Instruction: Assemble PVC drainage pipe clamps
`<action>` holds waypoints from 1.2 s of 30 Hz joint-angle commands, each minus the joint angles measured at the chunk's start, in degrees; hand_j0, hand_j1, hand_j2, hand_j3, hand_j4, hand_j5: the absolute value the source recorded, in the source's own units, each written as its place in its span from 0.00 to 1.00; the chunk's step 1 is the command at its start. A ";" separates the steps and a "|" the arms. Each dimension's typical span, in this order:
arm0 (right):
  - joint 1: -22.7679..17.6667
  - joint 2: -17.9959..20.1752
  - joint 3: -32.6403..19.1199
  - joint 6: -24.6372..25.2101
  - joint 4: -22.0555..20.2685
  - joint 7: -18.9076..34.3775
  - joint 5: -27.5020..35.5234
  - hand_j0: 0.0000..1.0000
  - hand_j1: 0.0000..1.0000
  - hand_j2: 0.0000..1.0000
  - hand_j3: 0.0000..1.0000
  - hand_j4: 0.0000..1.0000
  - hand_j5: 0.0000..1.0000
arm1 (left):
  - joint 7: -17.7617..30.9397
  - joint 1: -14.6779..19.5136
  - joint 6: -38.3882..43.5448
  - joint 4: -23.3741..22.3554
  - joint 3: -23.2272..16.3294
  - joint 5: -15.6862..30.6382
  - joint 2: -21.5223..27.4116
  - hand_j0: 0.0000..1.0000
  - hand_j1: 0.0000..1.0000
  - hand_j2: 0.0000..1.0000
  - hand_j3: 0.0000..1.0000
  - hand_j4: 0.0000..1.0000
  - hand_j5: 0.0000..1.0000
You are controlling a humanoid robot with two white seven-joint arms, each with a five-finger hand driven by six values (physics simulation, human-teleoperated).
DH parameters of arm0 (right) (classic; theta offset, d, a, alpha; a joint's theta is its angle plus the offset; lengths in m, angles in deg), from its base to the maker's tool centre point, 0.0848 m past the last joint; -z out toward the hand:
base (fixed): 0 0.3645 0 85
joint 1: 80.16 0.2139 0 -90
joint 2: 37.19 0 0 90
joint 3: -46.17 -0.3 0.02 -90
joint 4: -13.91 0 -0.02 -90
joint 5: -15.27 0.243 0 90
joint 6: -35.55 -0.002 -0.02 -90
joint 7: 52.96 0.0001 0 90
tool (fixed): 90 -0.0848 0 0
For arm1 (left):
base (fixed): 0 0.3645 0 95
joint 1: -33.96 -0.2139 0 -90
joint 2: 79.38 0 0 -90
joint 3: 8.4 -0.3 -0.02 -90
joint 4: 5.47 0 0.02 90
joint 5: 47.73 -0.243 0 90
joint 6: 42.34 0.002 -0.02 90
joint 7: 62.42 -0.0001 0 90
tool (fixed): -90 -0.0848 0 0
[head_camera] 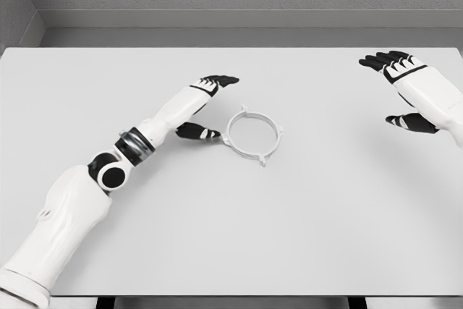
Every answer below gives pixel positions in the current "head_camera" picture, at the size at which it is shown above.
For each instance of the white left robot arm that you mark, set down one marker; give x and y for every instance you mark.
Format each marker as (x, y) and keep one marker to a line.
(68, 211)

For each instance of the white round pipe clamp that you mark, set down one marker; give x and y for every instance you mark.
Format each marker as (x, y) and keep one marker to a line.
(232, 143)

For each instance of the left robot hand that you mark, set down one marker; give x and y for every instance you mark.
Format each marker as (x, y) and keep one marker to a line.
(182, 104)

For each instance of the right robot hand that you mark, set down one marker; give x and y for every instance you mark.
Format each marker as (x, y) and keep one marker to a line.
(421, 86)

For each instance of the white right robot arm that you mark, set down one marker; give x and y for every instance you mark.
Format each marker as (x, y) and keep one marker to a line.
(457, 113)

